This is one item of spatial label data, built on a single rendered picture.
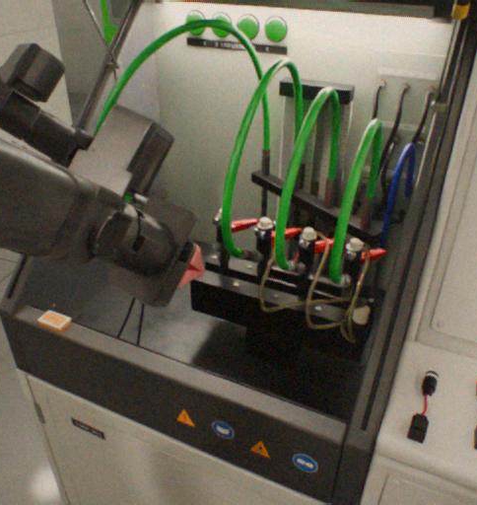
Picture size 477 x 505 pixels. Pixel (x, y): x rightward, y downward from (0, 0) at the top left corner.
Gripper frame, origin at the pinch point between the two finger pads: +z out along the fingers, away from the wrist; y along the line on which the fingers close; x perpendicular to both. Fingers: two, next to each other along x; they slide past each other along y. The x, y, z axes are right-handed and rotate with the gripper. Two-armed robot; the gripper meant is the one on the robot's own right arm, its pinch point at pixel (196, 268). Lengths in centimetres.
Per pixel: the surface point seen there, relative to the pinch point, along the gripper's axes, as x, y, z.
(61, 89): 296, 66, 170
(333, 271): -8.9, 7.8, 16.9
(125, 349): 18.7, -18.2, 19.2
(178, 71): 49, 37, 30
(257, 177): 24, 22, 40
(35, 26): 296, 90, 130
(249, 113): 8.2, 22.2, 6.5
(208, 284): 17.5, -2.6, 31.4
